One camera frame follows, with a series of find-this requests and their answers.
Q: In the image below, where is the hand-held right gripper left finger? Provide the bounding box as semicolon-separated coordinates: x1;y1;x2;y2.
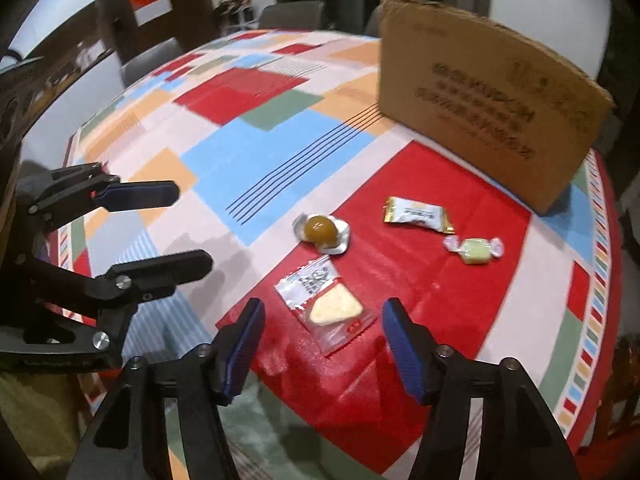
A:
65;298;267;480

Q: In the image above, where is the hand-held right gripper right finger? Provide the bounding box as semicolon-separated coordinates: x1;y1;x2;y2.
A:
381;297;577;480

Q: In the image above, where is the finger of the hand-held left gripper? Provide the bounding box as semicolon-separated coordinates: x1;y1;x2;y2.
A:
17;161;181;221
15;248;214;368

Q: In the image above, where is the clear cheese wedge packet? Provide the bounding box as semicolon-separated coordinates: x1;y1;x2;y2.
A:
274;254;378;358

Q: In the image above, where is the brown cardboard box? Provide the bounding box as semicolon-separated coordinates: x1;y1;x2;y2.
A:
377;0;616;217

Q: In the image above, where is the colourful checked tablecloth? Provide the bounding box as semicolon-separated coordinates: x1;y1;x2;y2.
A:
55;27;624;480

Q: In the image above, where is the green wrapped candy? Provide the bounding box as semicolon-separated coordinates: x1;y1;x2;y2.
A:
442;235;506;266

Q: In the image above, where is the small gold candy packet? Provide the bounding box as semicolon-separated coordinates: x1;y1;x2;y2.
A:
384;196;457;234

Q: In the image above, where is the grey dining chair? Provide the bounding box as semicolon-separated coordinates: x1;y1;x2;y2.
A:
259;1;327;32
120;38;187;87
364;5;384;37

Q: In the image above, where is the amber round jelly cup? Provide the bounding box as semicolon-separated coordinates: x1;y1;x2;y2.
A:
291;212;351;257

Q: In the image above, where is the dark wooden door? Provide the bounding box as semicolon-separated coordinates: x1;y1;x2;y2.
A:
92;0;216;63

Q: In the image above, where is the white shoe rack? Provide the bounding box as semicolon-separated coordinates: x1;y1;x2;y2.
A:
214;0;262;35

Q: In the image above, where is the wooden chair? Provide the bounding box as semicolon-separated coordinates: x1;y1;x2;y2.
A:
592;335;640;453

